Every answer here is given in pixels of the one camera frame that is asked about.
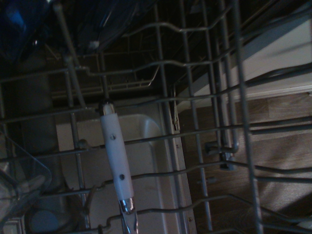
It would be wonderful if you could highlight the round light blue lid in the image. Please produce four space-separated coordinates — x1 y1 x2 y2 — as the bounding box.
28 209 59 234

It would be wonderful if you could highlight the inner dishwasher wire rack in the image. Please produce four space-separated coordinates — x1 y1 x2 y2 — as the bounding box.
50 52 159 97

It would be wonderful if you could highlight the clear glass container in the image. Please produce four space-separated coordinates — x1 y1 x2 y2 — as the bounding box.
0 130 54 204

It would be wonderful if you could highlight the white cabinet with bar handle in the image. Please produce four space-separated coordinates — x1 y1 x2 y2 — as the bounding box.
192 14 312 108

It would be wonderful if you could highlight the grey wire dishwasher rack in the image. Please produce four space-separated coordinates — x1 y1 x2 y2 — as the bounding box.
0 0 312 234

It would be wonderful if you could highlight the blue plastic item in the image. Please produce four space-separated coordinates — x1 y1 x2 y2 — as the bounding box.
0 0 53 63

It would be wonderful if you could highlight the metal spoon white handle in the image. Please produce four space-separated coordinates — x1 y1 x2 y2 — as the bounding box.
98 98 141 234

